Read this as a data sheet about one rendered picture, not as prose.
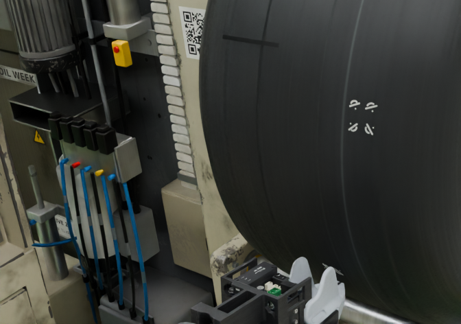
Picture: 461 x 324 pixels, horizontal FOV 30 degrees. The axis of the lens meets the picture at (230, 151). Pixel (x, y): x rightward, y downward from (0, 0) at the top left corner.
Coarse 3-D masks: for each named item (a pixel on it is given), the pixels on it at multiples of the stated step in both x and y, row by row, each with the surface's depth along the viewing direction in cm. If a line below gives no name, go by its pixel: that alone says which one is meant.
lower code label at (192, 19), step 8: (184, 8) 117; (192, 8) 116; (184, 16) 118; (192, 16) 117; (200, 16) 116; (184, 24) 119; (192, 24) 118; (200, 24) 117; (184, 32) 119; (192, 32) 118; (200, 32) 117; (184, 40) 120; (192, 40) 119; (200, 40) 118; (192, 48) 120; (192, 56) 120
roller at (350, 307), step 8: (256, 256) 121; (280, 272) 117; (344, 304) 110; (352, 304) 109; (360, 304) 109; (344, 312) 110; (352, 312) 109; (360, 312) 108; (368, 312) 108; (376, 312) 107; (384, 312) 107; (344, 320) 111; (352, 320) 109; (360, 320) 108; (368, 320) 108; (376, 320) 107; (384, 320) 106; (392, 320) 106; (400, 320) 105; (408, 320) 105
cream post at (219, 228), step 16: (176, 0) 118; (192, 0) 116; (176, 16) 119; (176, 32) 121; (176, 48) 122; (192, 64) 121; (192, 80) 123; (192, 96) 124; (192, 112) 125; (192, 128) 127; (192, 144) 129; (208, 160) 128; (208, 176) 129; (208, 192) 131; (208, 208) 133; (224, 208) 130; (208, 224) 134; (224, 224) 131; (208, 240) 136; (224, 240) 133
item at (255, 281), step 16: (256, 272) 83; (272, 272) 84; (224, 288) 83; (240, 288) 80; (256, 288) 80; (272, 288) 81; (288, 288) 81; (304, 288) 81; (224, 304) 78; (240, 304) 79; (256, 304) 78; (272, 304) 80; (288, 304) 81; (304, 304) 83; (192, 320) 77; (208, 320) 77; (224, 320) 75; (240, 320) 77; (256, 320) 79; (272, 320) 79; (288, 320) 80
